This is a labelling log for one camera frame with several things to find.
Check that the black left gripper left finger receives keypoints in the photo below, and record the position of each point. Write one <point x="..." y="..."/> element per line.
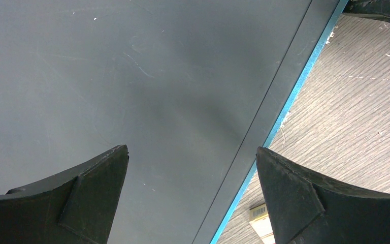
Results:
<point x="77" y="205"/>

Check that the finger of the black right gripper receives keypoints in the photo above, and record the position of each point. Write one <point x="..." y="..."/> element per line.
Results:
<point x="369" y="9"/>

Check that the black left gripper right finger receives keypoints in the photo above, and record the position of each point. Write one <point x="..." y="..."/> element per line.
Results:
<point x="305" y="206"/>

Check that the dark network switch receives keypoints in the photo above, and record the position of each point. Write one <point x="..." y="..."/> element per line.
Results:
<point x="193" y="88"/>

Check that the red and gold card box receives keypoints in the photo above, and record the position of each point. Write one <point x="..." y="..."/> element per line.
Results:
<point x="260" y="222"/>

